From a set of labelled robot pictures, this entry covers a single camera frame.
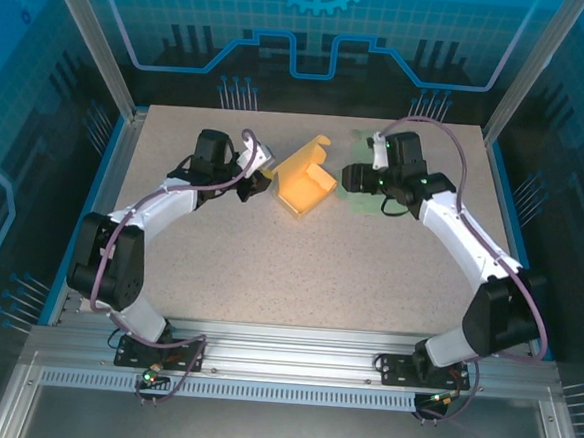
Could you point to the yellow paper box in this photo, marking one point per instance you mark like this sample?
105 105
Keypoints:
299 194

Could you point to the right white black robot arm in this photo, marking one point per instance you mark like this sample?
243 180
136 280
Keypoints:
460 246

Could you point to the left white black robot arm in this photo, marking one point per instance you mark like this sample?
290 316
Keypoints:
127 277

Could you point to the blue table edge strip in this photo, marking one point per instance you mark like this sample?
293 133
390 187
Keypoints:
98 190
503 193

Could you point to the grey metal bottom plate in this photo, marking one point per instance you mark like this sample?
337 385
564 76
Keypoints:
282 434

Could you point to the aluminium corner post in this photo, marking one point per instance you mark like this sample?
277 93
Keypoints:
533 70
95 40

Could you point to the wide aluminium frame rail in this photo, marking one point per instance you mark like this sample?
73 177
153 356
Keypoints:
287 354

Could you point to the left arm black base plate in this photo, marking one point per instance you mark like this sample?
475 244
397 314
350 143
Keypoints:
127 355

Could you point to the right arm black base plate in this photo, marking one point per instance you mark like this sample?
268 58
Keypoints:
396 371

